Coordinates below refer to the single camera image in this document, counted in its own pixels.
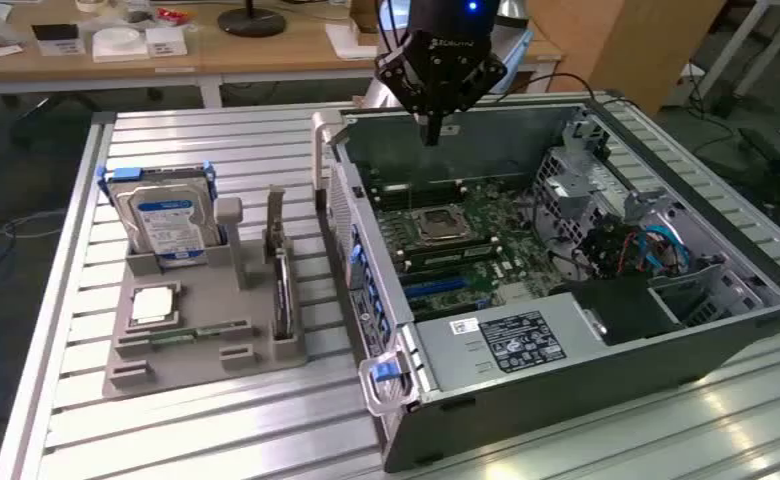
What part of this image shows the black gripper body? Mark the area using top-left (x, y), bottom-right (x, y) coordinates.
top-left (406, 0), bottom-right (501, 115)

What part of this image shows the graphics card with metal bracket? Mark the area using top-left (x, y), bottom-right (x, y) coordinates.
top-left (261, 183), bottom-right (300, 342)

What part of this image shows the white paper stack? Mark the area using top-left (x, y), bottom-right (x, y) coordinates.
top-left (325, 22), bottom-right (382, 61)

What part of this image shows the wooden cabinet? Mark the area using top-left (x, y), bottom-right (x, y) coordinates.
top-left (527, 0), bottom-right (729, 114)

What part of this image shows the black round lamp base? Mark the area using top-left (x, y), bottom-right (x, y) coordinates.
top-left (217, 0), bottom-right (290, 39)

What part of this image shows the perforated silver drive cage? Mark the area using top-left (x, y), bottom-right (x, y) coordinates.
top-left (533, 144), bottom-right (632, 251)

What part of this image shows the CPU socket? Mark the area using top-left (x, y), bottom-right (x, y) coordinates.
top-left (413, 207), bottom-right (476, 249)

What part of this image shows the green motherboard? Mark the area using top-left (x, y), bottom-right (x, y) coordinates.
top-left (362, 172), bottom-right (579, 324)

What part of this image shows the white labelled box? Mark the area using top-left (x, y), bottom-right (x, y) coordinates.
top-left (144, 25), bottom-right (189, 59)

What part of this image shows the blue expansion slot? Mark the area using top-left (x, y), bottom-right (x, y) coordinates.
top-left (402, 277), bottom-right (469, 299)

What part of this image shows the white box with black top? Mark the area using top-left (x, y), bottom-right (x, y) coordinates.
top-left (31, 23), bottom-right (89, 57)

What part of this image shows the black chair base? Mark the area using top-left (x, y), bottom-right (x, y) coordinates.
top-left (0, 87), bottom-right (165, 149)

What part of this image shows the black fan shroud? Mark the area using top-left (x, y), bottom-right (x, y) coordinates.
top-left (567, 277), bottom-right (685, 347)

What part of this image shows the wooden desk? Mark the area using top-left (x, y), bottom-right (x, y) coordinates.
top-left (0, 0), bottom-right (565, 96)

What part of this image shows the silver disk bay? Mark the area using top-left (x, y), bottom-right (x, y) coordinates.
top-left (647, 262), bottom-right (765, 329)

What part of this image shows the grey power supply unit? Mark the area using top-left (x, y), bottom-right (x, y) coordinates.
top-left (413, 292), bottom-right (609, 394)

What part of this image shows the silver CPU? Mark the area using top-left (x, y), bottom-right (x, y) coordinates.
top-left (129, 287), bottom-right (178, 322)

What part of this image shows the green RAM stick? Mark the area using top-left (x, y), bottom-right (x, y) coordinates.
top-left (149, 324), bottom-right (232, 346)

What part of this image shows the grey parts rack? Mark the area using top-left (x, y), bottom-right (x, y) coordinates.
top-left (101, 196), bottom-right (312, 400)

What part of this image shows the open dark PC case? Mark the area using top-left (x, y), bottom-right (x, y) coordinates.
top-left (310, 89), bottom-right (780, 475)

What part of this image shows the black cable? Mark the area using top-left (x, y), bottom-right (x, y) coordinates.
top-left (509, 73), bottom-right (639, 106)

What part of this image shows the white desk frame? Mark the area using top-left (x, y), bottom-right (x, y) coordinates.
top-left (695, 0), bottom-right (780, 136)

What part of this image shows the red wire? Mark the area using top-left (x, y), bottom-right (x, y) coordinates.
top-left (615, 232), bottom-right (633, 274)

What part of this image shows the blue wire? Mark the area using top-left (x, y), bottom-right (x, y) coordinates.
top-left (635, 224), bottom-right (692, 276)

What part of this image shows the hard disk with blue bracket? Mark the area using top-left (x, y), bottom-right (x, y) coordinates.
top-left (96, 160), bottom-right (222, 266)

